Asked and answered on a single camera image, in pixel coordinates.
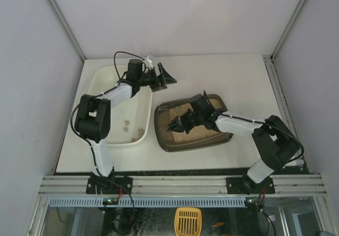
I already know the dark brown litter box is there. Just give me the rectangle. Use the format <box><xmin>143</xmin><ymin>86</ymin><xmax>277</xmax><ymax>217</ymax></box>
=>
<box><xmin>154</xmin><ymin>98</ymin><xmax>233</xmax><ymax>152</ymax></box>

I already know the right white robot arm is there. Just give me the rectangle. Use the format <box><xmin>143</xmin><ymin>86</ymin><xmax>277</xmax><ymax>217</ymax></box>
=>
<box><xmin>167</xmin><ymin>93</ymin><xmax>305</xmax><ymax>188</ymax></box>

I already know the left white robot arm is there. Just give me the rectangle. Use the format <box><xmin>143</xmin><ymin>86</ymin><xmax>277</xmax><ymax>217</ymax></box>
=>
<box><xmin>70</xmin><ymin>57</ymin><xmax>177</xmax><ymax>178</ymax></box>

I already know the yellow litter scoop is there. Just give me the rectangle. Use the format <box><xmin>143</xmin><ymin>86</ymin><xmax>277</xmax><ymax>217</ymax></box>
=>
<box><xmin>174</xmin><ymin>207</ymin><xmax>202</xmax><ymax>236</ymax></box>

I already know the white plastic tray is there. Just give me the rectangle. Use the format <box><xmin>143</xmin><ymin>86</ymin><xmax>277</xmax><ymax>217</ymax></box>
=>
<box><xmin>86</xmin><ymin>65</ymin><xmax>153</xmax><ymax>146</ymax></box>

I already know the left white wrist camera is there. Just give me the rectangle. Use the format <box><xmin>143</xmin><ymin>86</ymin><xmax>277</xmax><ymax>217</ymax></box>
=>
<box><xmin>144</xmin><ymin>55</ymin><xmax>155</xmax><ymax>70</ymax></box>

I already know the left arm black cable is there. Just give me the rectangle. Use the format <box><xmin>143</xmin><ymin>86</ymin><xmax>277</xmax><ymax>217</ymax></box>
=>
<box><xmin>113</xmin><ymin>51</ymin><xmax>145</xmax><ymax>82</ymax></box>

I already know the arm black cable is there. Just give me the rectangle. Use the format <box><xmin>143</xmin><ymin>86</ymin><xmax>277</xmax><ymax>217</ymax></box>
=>
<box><xmin>264</xmin><ymin>121</ymin><xmax>305</xmax><ymax>165</ymax></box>
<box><xmin>113</xmin><ymin>51</ymin><xmax>145</xmax><ymax>82</ymax></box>

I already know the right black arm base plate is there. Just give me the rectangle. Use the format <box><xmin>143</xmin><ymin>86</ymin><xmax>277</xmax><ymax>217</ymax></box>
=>
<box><xmin>226</xmin><ymin>177</ymin><xmax>275</xmax><ymax>195</ymax></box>

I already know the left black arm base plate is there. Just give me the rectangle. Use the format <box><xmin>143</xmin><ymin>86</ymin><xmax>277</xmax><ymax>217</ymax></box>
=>
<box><xmin>86</xmin><ymin>175</ymin><xmax>133</xmax><ymax>195</ymax></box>

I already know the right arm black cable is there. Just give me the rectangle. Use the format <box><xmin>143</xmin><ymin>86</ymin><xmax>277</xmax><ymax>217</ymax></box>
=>
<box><xmin>264</xmin><ymin>121</ymin><xmax>305</xmax><ymax>165</ymax></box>

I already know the aluminium front rail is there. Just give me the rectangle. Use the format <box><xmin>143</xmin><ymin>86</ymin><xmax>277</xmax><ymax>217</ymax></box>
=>
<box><xmin>38</xmin><ymin>174</ymin><xmax>326</xmax><ymax>197</ymax></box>

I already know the grey slotted cable duct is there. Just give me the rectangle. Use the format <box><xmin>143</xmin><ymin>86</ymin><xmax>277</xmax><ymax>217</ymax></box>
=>
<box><xmin>49</xmin><ymin>196</ymin><xmax>246</xmax><ymax>208</ymax></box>

